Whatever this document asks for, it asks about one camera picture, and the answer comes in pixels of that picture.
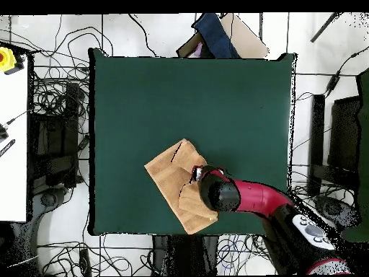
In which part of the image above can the white desk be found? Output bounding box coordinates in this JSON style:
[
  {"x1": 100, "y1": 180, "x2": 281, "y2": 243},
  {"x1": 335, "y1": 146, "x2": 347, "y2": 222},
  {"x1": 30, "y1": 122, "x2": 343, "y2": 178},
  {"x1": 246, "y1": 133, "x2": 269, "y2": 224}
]
[{"x1": 0, "y1": 43, "x2": 30, "y2": 222}]

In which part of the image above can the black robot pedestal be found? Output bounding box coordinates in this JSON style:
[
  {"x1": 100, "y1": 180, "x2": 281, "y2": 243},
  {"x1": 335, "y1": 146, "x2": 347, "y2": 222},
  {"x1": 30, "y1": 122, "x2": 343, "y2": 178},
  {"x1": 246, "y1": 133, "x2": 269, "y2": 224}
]
[{"x1": 151, "y1": 234, "x2": 220, "y2": 276}]

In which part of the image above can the black equipment stand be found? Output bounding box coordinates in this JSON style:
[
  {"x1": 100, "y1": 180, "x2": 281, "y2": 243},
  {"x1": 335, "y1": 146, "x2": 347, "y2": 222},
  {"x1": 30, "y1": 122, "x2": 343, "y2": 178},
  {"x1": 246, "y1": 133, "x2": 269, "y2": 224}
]
[
  {"x1": 308, "y1": 94, "x2": 361, "y2": 197},
  {"x1": 27, "y1": 82, "x2": 80, "y2": 188}
]

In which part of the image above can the brown cardboard box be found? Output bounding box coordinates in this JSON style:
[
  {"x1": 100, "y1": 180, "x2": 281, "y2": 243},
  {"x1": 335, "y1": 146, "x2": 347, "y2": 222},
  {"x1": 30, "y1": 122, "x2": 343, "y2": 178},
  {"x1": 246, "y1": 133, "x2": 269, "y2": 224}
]
[{"x1": 176, "y1": 12, "x2": 270, "y2": 59}]

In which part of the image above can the dark blue cloth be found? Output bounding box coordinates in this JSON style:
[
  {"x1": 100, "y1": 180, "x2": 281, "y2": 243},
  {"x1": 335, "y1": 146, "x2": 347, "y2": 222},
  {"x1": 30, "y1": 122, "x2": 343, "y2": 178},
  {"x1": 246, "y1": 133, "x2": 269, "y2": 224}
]
[{"x1": 192, "y1": 12, "x2": 240, "y2": 59}]

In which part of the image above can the dark green table cloth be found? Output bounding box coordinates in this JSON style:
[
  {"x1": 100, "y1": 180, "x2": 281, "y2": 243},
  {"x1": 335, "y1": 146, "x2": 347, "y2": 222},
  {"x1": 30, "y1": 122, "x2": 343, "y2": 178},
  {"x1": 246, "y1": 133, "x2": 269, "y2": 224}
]
[{"x1": 87, "y1": 47, "x2": 298, "y2": 242}]

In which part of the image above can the green cloth covered side table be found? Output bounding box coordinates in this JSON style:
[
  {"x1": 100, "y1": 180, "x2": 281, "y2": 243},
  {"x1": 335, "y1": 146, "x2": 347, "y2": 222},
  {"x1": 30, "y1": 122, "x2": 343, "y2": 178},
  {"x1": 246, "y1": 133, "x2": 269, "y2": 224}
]
[{"x1": 339, "y1": 69, "x2": 369, "y2": 243}]

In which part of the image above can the black metal rod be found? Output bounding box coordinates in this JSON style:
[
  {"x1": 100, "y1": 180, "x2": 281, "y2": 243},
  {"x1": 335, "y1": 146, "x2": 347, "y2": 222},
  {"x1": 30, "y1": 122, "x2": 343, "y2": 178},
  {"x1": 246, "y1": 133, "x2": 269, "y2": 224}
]
[{"x1": 310, "y1": 12, "x2": 339, "y2": 43}]

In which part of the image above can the black ridged strip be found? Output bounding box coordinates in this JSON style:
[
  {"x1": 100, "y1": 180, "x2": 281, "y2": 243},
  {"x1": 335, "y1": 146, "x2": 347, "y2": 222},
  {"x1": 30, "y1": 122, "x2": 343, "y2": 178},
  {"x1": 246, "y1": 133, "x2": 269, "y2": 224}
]
[{"x1": 0, "y1": 138, "x2": 16, "y2": 158}]

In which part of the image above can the black power adapter cable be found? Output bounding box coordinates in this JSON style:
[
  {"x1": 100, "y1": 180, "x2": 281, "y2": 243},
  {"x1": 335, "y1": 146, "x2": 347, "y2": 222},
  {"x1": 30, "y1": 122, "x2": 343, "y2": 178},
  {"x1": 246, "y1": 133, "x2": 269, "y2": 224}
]
[{"x1": 296, "y1": 51, "x2": 369, "y2": 100}]

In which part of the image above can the black power strip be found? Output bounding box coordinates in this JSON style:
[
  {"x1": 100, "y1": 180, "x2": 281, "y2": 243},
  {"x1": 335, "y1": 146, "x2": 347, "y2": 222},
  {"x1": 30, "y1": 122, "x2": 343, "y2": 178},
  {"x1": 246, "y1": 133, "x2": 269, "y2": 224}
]
[{"x1": 79, "y1": 248, "x2": 92, "y2": 276}]

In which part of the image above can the grey caster foot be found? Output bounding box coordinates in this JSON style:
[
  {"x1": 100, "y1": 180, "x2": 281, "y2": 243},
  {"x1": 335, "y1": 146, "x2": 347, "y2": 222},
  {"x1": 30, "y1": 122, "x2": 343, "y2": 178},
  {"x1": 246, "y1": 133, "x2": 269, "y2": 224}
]
[
  {"x1": 28, "y1": 187, "x2": 70, "y2": 223},
  {"x1": 315, "y1": 195, "x2": 361, "y2": 229}
]

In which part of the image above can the yellow emergency stop button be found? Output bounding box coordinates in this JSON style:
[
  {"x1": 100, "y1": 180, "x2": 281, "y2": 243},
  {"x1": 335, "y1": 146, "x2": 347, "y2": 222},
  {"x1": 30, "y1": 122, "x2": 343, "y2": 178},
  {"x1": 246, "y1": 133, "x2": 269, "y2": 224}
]
[{"x1": 0, "y1": 46, "x2": 17, "y2": 72}]

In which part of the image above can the tan terry towel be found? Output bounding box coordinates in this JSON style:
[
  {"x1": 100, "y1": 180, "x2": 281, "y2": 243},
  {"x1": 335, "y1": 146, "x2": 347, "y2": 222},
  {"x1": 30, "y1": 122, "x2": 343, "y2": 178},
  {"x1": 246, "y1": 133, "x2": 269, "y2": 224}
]
[{"x1": 143, "y1": 138, "x2": 219, "y2": 235}]

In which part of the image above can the black cable tangle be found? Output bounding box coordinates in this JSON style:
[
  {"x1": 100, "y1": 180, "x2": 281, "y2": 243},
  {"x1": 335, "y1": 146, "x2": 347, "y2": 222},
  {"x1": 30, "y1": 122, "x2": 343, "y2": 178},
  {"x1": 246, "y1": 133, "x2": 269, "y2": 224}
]
[
  {"x1": 30, "y1": 14, "x2": 115, "y2": 122},
  {"x1": 288, "y1": 164, "x2": 347, "y2": 203},
  {"x1": 37, "y1": 233, "x2": 154, "y2": 276}
]

